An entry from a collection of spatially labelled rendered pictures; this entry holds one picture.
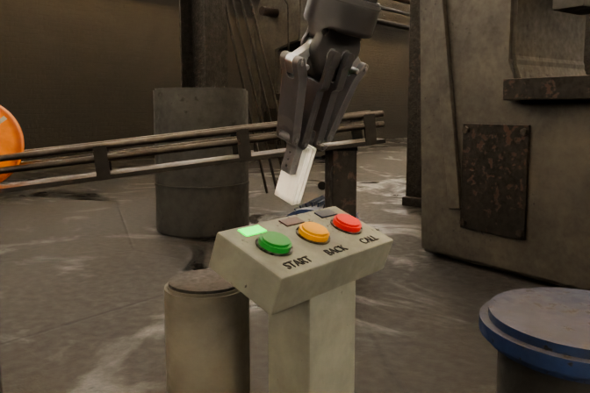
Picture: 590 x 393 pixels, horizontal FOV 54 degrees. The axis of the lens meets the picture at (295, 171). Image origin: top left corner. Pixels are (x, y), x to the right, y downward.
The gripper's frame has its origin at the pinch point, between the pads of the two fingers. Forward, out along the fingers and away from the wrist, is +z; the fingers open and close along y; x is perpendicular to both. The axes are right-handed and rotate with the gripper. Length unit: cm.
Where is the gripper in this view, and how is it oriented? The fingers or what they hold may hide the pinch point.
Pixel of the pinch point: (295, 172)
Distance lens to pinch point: 65.3
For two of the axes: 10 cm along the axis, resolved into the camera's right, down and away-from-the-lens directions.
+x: 7.2, 4.1, -5.6
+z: -2.7, 9.1, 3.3
